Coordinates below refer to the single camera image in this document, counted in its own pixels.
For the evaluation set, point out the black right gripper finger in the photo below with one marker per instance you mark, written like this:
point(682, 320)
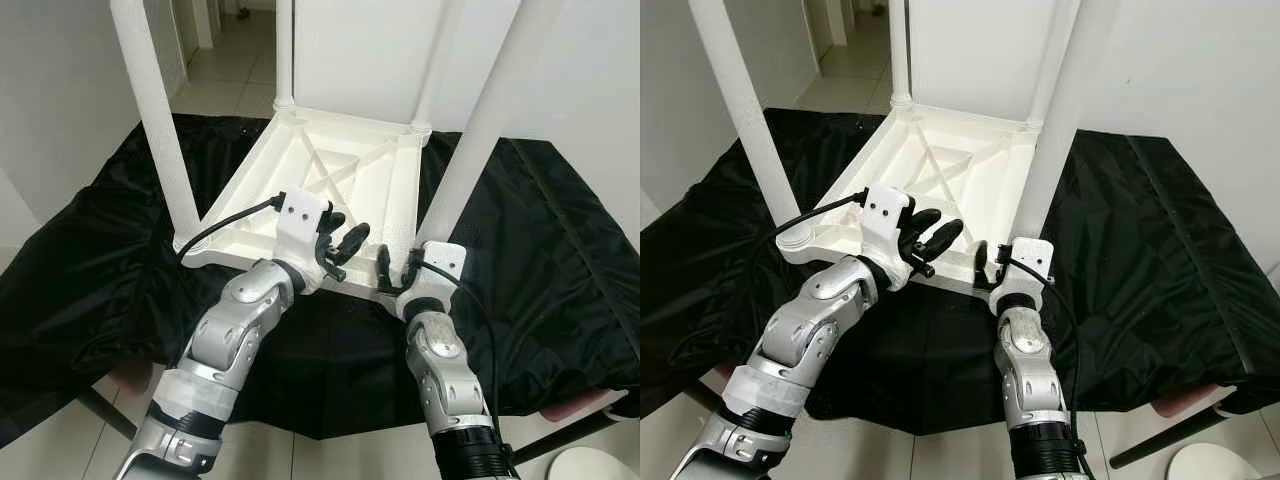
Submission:
point(982, 263)
point(383, 265)

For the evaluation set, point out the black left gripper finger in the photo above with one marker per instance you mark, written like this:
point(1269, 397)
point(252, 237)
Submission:
point(334, 220)
point(925, 218)
point(942, 237)
point(352, 240)

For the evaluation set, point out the white plastic table top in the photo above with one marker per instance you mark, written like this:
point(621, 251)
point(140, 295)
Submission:
point(270, 190)
point(960, 200)

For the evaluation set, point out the white plastic table leg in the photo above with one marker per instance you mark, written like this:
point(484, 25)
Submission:
point(480, 130)
point(435, 80)
point(1065, 130)
point(285, 50)
point(1050, 70)
point(900, 50)
point(745, 120)
point(155, 120)

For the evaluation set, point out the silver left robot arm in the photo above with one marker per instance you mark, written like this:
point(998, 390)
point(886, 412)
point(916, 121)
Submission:
point(230, 330)
point(810, 330)

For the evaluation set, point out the black cloth table cover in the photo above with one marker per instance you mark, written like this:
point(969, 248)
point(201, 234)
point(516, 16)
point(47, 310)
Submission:
point(1190, 300)
point(570, 300)

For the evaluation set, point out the white round base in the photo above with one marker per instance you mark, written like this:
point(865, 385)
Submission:
point(588, 465)
point(1208, 464)

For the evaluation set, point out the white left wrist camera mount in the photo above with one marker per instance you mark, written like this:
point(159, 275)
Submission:
point(300, 220)
point(885, 212)

